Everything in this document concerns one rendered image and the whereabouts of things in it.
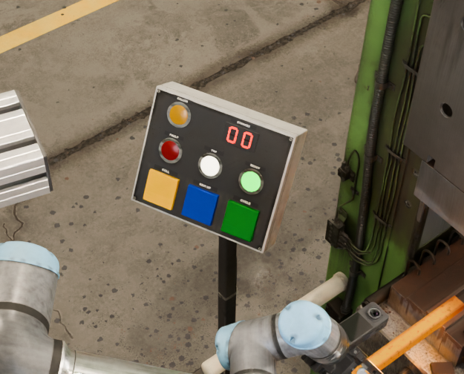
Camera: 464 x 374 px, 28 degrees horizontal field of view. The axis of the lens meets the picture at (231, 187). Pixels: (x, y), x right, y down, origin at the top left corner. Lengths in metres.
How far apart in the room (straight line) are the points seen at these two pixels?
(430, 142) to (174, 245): 1.75
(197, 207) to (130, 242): 1.26
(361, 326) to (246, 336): 0.24
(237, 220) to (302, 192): 1.44
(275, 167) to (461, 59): 0.59
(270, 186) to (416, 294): 0.38
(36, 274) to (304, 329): 0.42
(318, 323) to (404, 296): 0.55
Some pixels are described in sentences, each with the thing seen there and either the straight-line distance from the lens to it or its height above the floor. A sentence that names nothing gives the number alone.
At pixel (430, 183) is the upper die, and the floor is 1.33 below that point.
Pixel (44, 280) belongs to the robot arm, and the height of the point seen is 1.42.
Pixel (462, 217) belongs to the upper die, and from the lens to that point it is 1.71.
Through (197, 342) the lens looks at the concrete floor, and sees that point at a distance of 3.06.
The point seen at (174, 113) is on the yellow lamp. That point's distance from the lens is 2.05.
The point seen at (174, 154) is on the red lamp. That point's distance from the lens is 2.07.
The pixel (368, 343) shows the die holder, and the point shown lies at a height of 0.84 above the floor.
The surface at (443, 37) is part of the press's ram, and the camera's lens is 1.55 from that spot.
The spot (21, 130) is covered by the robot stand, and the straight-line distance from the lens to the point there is 0.79.
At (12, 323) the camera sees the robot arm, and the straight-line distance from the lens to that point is 1.39.
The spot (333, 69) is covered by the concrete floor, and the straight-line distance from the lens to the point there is 3.99.
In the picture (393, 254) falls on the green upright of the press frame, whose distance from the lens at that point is 2.21.
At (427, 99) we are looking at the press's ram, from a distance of 1.63.
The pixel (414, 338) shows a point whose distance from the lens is 1.90.
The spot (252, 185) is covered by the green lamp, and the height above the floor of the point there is 1.09.
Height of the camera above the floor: 2.57
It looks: 48 degrees down
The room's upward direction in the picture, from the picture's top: 1 degrees clockwise
